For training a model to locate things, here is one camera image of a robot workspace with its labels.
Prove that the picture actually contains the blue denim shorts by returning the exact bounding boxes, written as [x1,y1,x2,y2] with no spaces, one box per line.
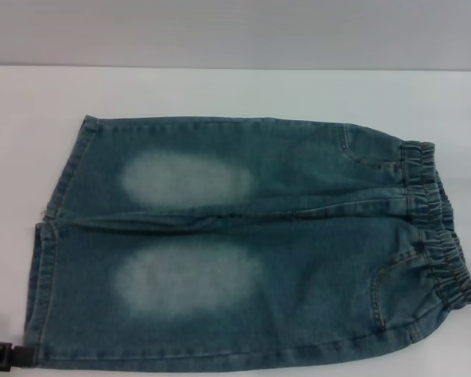
[21,114,471,372]

